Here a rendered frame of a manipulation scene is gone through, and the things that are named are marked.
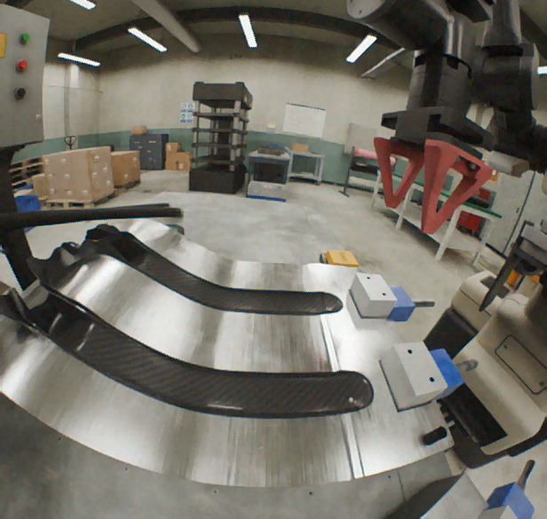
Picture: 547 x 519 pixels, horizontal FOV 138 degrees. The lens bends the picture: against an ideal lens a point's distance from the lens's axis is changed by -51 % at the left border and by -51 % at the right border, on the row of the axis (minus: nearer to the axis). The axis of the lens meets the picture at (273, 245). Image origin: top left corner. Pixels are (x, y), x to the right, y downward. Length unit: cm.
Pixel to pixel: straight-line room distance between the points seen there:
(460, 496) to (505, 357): 30
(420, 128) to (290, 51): 688
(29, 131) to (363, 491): 99
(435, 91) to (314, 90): 655
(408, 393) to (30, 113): 95
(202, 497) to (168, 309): 18
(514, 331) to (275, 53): 701
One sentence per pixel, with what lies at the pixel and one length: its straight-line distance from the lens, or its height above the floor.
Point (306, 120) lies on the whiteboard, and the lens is 654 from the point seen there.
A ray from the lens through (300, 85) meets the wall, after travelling 672.
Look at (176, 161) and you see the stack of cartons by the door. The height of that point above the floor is 29.
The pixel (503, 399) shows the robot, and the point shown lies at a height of 79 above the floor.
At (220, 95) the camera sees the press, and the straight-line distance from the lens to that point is 406.
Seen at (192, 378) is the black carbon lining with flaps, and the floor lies 88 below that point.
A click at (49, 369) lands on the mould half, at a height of 93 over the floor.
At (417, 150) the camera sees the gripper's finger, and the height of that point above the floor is 107.
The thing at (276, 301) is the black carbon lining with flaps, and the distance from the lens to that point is 25.
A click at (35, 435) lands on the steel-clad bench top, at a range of 34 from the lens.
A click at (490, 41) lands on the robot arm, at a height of 129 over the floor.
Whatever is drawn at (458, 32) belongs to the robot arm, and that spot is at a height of 118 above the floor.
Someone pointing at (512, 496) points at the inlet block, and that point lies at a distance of 30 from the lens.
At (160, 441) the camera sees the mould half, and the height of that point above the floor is 89.
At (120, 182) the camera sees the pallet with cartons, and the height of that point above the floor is 20.
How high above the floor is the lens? 105
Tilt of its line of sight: 28 degrees down
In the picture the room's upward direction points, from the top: 8 degrees clockwise
